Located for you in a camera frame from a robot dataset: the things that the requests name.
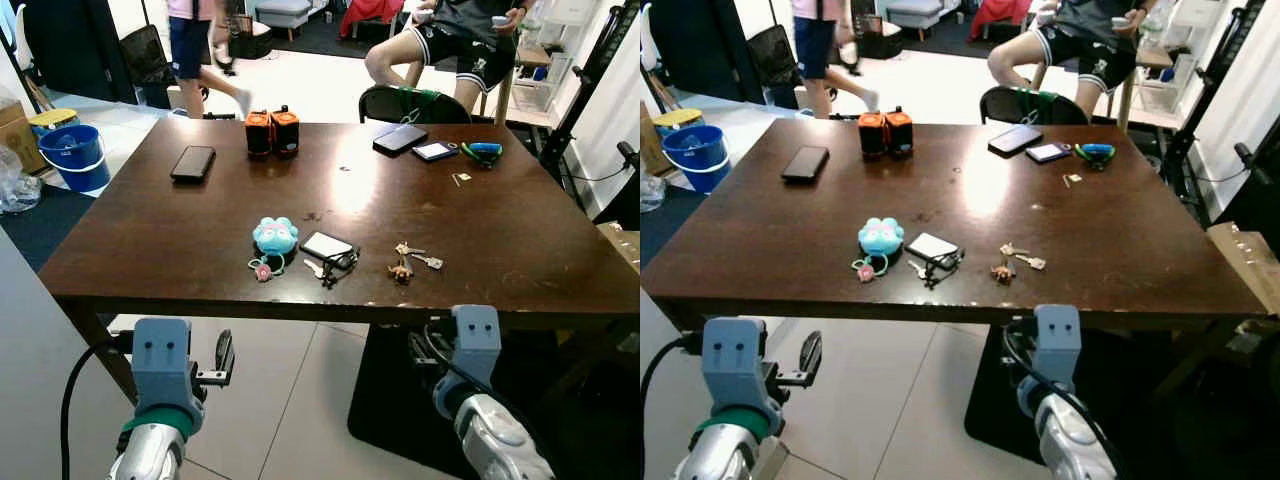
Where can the walking person in blue shorts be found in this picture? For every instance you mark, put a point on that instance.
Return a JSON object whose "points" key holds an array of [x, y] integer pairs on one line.
{"points": [[812, 45], [187, 45]]}

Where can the light wooden furniture leg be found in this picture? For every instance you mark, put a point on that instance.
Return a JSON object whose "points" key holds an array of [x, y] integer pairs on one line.
{"points": [[504, 95], [1127, 98]]}

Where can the key bunch with brown charm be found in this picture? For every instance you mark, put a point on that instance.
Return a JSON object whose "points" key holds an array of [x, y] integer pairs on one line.
{"points": [[1003, 269], [402, 268]]}

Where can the seated person in black shorts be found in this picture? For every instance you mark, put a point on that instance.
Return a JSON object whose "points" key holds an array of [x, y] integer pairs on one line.
{"points": [[1085, 45], [460, 45]]}

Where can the grey-blue wrist camera mount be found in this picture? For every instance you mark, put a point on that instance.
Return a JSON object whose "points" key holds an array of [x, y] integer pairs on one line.
{"points": [[732, 360], [477, 340], [1057, 340], [160, 360]]}

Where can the yellow sponge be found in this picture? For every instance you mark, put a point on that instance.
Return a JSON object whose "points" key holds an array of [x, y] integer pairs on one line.
{"points": [[677, 119], [52, 119]]}

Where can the grey-blue left wrist camera mount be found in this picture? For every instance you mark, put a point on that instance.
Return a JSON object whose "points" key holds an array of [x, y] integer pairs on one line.
{"points": [[732, 360], [160, 360]]}

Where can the blue card holder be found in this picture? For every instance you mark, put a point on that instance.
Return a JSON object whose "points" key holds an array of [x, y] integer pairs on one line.
{"points": [[1048, 152], [434, 151]]}

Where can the silver key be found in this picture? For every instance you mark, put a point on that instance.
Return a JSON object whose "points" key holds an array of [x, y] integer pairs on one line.
{"points": [[313, 267], [918, 269]]}

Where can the grey-blue right wrist camera mount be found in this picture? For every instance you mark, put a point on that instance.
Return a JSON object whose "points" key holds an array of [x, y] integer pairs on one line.
{"points": [[477, 340], [1057, 340]]}

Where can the black flat wallet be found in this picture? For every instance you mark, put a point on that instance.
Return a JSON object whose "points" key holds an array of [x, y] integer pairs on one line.
{"points": [[400, 138], [1015, 139]]}

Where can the flat tan cardboard piece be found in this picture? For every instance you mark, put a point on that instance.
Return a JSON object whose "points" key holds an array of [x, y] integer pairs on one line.
{"points": [[622, 245], [1245, 265]]}

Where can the black floor mat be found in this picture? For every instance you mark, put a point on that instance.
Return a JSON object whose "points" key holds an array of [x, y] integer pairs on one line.
{"points": [[400, 420], [1150, 420]]}

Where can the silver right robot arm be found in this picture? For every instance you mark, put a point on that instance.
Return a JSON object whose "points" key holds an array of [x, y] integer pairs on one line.
{"points": [[495, 440], [1075, 445]]}

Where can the orange and black battery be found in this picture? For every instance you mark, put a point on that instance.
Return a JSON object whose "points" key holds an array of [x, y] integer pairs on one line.
{"points": [[286, 132], [872, 136], [899, 133], [259, 135]]}

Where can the green and blue tool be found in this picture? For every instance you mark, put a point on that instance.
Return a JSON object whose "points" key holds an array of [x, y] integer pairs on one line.
{"points": [[1098, 153], [485, 151]]}

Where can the blue plastic bucket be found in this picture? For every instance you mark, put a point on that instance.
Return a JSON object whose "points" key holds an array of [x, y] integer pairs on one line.
{"points": [[75, 155], [698, 156]]}

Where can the brown cardboard box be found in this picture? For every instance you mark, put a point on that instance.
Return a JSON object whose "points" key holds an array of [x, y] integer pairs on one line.
{"points": [[650, 140], [18, 135]]}

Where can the clear plastic bag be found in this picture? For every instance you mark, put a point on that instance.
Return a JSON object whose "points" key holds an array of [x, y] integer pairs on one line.
{"points": [[15, 185], [650, 192]]}

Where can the black smartphone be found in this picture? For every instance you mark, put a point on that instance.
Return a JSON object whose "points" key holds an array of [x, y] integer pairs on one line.
{"points": [[805, 164], [193, 163]]}

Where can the black bag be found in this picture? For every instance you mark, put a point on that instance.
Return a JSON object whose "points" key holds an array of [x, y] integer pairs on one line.
{"points": [[145, 55], [771, 55]]}

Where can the dark blue rug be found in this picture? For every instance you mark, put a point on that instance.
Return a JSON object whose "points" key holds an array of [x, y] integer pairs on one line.
{"points": [[40, 225], [660, 235]]}

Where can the black metal stand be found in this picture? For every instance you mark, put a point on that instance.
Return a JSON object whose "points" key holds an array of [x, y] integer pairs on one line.
{"points": [[1215, 80], [590, 70]]}

